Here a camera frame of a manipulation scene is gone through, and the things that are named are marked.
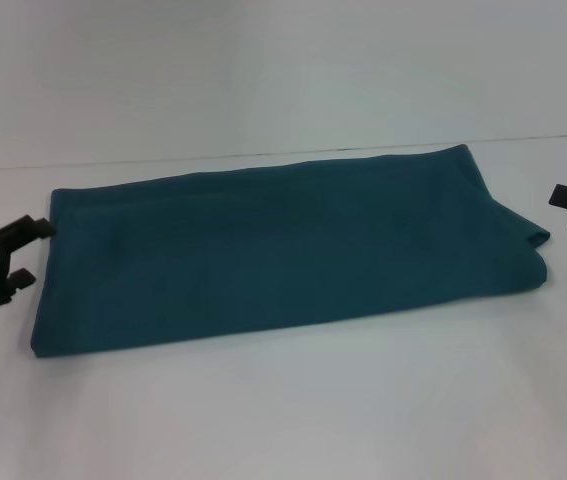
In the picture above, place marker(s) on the teal t-shirt with white print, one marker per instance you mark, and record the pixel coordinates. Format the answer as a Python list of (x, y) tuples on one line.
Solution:
[(288, 250)]

